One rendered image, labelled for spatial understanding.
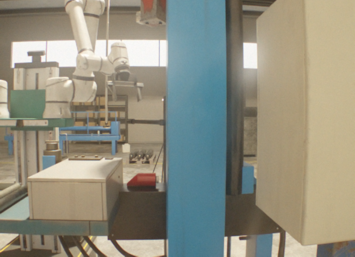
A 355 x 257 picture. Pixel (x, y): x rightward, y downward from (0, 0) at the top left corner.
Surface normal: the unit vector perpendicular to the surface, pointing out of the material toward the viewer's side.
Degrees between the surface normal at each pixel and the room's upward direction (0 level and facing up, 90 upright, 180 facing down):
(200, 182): 90
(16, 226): 90
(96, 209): 90
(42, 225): 90
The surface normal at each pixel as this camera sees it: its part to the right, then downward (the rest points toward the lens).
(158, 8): 0.86, 0.01
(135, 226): 0.07, 0.03
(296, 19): -1.00, 0.00
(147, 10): -0.51, 0.02
